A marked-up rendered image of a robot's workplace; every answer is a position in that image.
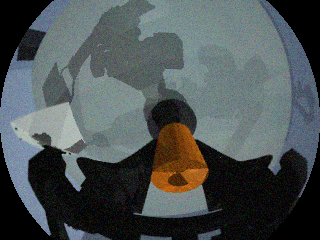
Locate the orange knob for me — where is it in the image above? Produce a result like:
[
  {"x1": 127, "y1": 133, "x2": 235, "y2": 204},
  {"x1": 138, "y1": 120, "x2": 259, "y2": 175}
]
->
[{"x1": 151, "y1": 123, "x2": 209, "y2": 193}]

